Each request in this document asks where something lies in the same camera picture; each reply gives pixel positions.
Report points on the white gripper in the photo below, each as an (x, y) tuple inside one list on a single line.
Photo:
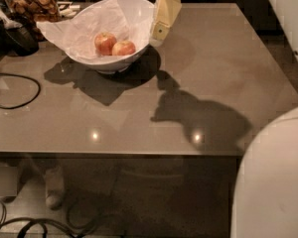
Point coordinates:
[(166, 14)]

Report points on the red apple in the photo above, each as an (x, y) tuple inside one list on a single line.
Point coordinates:
[(123, 48), (104, 43)]

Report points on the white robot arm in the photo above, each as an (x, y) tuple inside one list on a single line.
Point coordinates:
[(255, 190)]

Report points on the white tilted bowl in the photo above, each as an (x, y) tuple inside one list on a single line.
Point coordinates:
[(139, 15)]

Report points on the small white items behind bowl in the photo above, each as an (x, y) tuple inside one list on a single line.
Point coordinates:
[(68, 9)]

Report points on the white paper liner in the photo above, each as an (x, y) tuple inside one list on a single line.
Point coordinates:
[(76, 36)]

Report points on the glass jar of snacks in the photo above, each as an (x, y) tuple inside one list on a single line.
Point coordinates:
[(35, 11)]

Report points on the black round appliance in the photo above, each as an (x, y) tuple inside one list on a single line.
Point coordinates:
[(19, 38)]

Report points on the right white shoe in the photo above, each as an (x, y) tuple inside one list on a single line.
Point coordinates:
[(55, 187)]

